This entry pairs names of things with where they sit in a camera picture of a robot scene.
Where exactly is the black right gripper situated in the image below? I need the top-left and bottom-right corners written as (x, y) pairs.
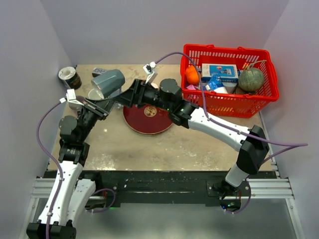
top-left (113, 79), bottom-right (172, 112)

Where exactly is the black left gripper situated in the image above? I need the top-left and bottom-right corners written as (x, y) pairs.
top-left (78, 97), bottom-right (114, 142)

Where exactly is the light blue faceted mug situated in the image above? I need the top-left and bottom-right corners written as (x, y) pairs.
top-left (87, 89), bottom-right (110, 100)

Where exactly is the lilac mug black handle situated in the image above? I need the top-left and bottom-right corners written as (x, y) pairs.
top-left (68, 96), bottom-right (85, 111)

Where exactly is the pink mug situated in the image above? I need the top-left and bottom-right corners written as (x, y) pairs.
top-left (151, 83), bottom-right (159, 89)

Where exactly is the dark teal faceted mug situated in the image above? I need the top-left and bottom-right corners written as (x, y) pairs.
top-left (91, 69), bottom-right (125, 99)

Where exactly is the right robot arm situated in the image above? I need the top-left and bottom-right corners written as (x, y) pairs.
top-left (113, 79), bottom-right (269, 196)

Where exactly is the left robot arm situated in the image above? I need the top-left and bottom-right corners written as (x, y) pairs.
top-left (26, 99), bottom-right (114, 239)

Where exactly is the round red lacquer tray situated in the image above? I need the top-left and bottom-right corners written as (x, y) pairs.
top-left (123, 105), bottom-right (172, 135)

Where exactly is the silver black rectangular box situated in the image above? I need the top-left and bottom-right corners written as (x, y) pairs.
top-left (92, 67), bottom-right (108, 78)

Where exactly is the black face tissue roll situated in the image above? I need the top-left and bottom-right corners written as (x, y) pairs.
top-left (58, 67), bottom-right (82, 90)

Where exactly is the orange ball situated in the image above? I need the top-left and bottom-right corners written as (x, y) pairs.
top-left (185, 66), bottom-right (199, 85)

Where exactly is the blue white bottle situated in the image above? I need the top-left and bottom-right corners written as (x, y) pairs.
top-left (204, 74), bottom-right (228, 94)

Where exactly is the blue white product box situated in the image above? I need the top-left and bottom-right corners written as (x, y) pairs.
top-left (201, 63), bottom-right (239, 83)

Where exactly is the red plastic shopping basket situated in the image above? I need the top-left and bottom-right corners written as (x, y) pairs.
top-left (180, 44), bottom-right (280, 118)

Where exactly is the green melon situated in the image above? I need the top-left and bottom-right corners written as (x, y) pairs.
top-left (238, 67), bottom-right (265, 92)

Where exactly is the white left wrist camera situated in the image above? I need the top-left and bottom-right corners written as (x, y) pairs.
top-left (59, 89), bottom-right (76, 104)

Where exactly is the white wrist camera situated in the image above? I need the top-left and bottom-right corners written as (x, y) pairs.
top-left (143, 61), bottom-right (157, 83)
top-left (59, 89), bottom-right (76, 104)

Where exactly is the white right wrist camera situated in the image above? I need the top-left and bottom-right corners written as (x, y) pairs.
top-left (143, 61), bottom-right (157, 83)

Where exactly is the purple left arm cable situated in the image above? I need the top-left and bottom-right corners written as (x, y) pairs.
top-left (36, 102), bottom-right (66, 239)

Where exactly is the aluminium frame rail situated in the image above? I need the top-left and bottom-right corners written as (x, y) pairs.
top-left (18, 112), bottom-right (305, 239)

